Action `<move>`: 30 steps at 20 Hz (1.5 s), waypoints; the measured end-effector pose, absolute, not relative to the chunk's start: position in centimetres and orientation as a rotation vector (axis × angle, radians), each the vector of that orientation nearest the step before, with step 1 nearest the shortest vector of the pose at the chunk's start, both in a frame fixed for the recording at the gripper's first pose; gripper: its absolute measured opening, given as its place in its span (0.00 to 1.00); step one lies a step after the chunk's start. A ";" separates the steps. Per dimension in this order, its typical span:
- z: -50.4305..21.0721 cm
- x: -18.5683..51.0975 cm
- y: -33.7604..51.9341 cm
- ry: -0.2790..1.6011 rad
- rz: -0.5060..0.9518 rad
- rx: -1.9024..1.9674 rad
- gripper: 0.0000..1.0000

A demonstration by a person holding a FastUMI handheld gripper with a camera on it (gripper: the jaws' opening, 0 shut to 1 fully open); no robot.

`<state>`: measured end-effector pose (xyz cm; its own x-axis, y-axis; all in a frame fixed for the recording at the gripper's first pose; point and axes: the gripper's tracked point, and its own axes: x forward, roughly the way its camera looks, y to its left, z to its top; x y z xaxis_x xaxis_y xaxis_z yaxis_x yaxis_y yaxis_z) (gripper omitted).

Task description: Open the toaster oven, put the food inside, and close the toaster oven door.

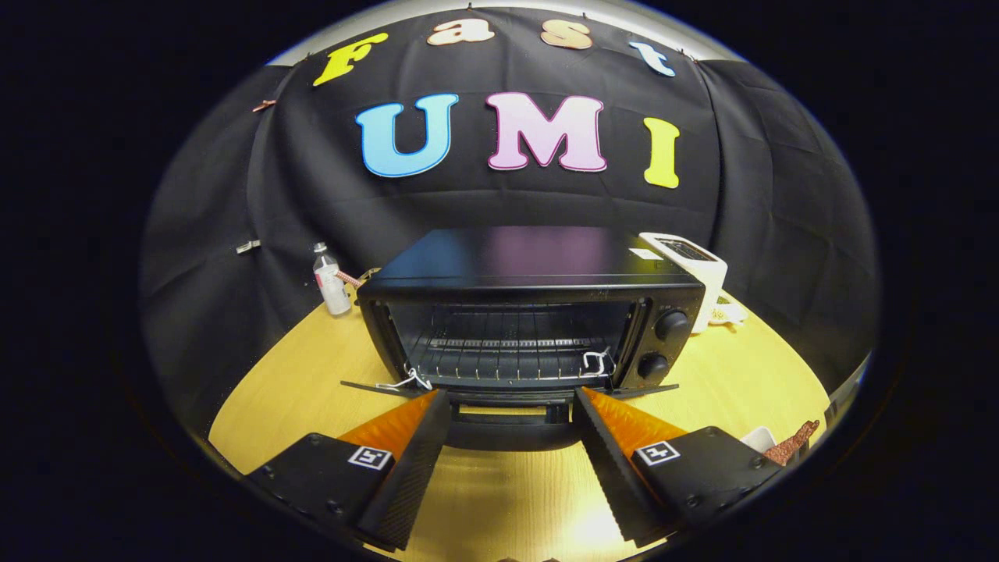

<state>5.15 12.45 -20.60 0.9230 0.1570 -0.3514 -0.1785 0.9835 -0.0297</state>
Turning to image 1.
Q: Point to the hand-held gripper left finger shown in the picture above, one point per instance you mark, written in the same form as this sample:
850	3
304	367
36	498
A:
410	476

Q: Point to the white ribbed tray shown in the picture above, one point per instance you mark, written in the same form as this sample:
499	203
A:
757	439

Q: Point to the black toaster oven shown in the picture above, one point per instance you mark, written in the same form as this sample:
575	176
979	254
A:
531	257

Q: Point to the brown roasted meat piece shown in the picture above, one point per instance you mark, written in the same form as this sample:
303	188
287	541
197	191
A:
788	449

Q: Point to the copper clip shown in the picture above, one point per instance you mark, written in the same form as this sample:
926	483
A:
264	104

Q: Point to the clear plastic bottle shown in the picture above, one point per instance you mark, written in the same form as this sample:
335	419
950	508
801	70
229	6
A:
332	285

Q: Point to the white bread toaster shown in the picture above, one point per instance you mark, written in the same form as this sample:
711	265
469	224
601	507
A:
706	273

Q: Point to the silver clip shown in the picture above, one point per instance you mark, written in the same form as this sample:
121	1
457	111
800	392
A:
248	247

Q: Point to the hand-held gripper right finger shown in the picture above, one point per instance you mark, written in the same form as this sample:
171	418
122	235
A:
613	468

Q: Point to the white divided dish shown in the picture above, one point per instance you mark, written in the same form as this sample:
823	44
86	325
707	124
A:
730	314

